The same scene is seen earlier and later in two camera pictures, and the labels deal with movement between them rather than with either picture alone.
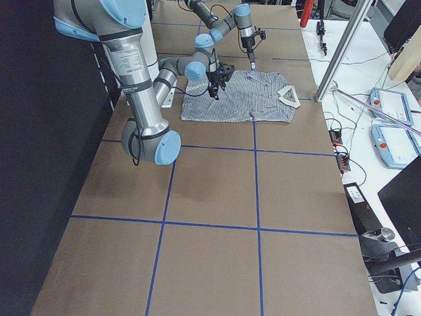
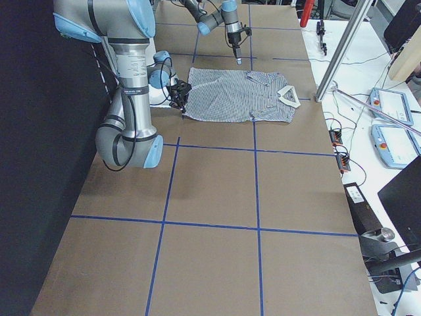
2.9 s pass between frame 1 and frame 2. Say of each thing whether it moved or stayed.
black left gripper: moved
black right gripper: moved
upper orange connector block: stayed
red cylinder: stayed
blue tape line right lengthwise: stayed
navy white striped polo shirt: stayed
